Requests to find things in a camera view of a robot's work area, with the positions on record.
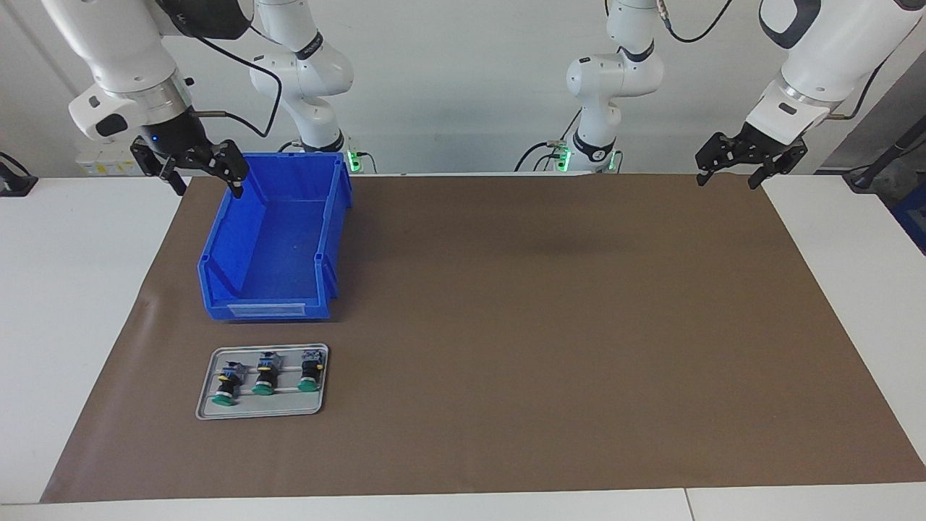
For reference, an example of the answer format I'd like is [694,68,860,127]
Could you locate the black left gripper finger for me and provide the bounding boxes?
[696,132,749,187]
[749,141,809,190]

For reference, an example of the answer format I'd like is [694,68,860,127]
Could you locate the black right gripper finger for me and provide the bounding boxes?
[131,140,187,197]
[206,140,250,199]

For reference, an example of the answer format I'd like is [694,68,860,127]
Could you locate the green push button switch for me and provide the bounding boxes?
[251,352,283,396]

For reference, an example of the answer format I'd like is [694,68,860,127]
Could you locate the green button with yellow-blue block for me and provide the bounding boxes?
[211,360,247,407]

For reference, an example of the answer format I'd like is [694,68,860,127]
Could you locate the green button with white block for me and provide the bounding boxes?
[297,350,325,393]

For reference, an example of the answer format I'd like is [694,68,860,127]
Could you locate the white power strip box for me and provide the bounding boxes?
[76,141,149,177]

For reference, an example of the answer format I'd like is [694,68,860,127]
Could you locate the blue plastic storage bin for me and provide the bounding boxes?
[197,152,354,321]

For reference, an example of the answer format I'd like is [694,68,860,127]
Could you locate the black stand pole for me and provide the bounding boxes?
[843,116,926,192]

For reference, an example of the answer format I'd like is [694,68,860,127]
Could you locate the blue crate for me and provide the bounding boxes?
[891,181,926,255]

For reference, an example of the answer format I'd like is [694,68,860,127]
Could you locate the grey metal tray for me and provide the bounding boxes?
[195,343,330,420]

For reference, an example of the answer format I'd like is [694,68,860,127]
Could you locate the brown table mat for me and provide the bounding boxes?
[40,172,926,504]

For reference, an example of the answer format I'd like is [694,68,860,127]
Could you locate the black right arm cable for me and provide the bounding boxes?
[190,25,284,138]

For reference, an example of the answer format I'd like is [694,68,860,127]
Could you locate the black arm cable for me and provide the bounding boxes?
[655,0,894,120]
[190,25,284,138]

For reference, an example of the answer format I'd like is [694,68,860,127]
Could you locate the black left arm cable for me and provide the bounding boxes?
[655,0,894,120]

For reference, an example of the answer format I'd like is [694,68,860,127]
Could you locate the black right base cable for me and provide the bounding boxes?
[277,139,378,174]

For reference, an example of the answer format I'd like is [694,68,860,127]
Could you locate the black base cable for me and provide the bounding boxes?
[277,139,378,174]
[514,109,583,172]

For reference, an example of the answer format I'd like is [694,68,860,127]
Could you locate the black clamp mount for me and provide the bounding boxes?
[0,152,38,198]

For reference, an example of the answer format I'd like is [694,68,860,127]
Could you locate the black left base cable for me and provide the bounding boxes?
[514,109,583,172]

